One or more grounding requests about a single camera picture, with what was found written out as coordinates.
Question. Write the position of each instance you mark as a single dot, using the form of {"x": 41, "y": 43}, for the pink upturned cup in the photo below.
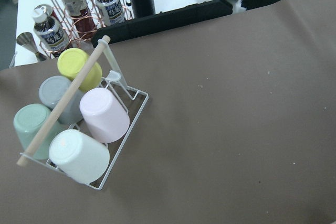
{"x": 105, "y": 117}

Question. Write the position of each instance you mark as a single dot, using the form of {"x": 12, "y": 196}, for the yellow upturned cup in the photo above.
{"x": 70, "y": 63}

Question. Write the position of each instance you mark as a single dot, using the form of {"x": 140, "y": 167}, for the white upturned cup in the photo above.
{"x": 80, "y": 156}

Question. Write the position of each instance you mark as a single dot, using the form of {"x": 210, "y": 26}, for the grey upturned cup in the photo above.
{"x": 50, "y": 93}

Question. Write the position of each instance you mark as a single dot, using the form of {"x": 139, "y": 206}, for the mint upturned cup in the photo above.
{"x": 27, "y": 122}

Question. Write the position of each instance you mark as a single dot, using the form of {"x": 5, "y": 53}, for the black long case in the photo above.
{"x": 162, "y": 21}

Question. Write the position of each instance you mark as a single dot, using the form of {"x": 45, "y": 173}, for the drink bottle white cap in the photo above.
{"x": 50, "y": 31}

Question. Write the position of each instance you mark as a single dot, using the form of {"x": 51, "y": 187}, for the steel jigger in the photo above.
{"x": 26, "y": 40}

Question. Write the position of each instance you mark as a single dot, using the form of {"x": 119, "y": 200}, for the white wire cup rack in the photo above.
{"x": 114, "y": 78}

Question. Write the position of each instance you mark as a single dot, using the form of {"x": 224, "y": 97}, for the copper wire bottle rack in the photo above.
{"x": 79, "y": 30}

